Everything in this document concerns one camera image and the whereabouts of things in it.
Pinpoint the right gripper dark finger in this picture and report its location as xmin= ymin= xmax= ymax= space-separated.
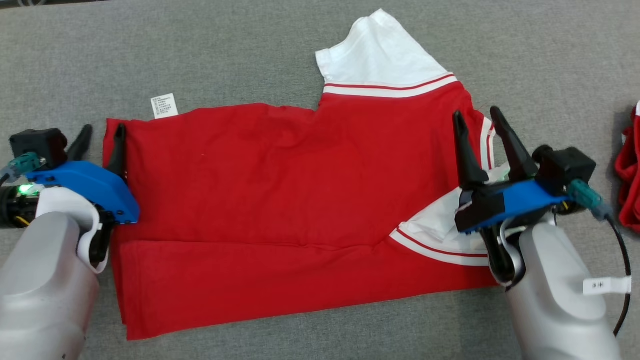
xmin=490 ymin=106 xmax=539 ymax=182
xmin=452 ymin=111 xmax=490 ymax=191

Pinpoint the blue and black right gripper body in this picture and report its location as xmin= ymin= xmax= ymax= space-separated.
xmin=454 ymin=178 xmax=571 ymax=235

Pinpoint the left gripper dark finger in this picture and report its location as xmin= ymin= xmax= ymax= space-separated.
xmin=106 ymin=123 xmax=128 ymax=179
xmin=67 ymin=124 xmax=94 ymax=162

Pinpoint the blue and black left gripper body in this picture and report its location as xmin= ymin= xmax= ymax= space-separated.
xmin=25 ymin=160 xmax=141 ymax=226

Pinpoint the small red and white garment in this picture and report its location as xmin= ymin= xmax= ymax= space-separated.
xmin=614 ymin=102 xmax=640 ymax=234

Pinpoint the red t-shirt with white sleeves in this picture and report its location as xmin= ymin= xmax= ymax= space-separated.
xmin=102 ymin=9 xmax=502 ymax=342

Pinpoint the teal left cable connector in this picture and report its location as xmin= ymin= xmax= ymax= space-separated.
xmin=0 ymin=152 xmax=41 ymax=184

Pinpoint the teal cable connector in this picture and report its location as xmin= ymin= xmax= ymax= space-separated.
xmin=0 ymin=152 xmax=41 ymax=184
xmin=567 ymin=179 xmax=614 ymax=221

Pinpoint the teal right cable connector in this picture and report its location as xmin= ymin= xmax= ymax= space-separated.
xmin=567 ymin=179 xmax=614 ymax=221

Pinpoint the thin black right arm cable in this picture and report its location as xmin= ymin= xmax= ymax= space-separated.
xmin=604 ymin=215 xmax=633 ymax=337

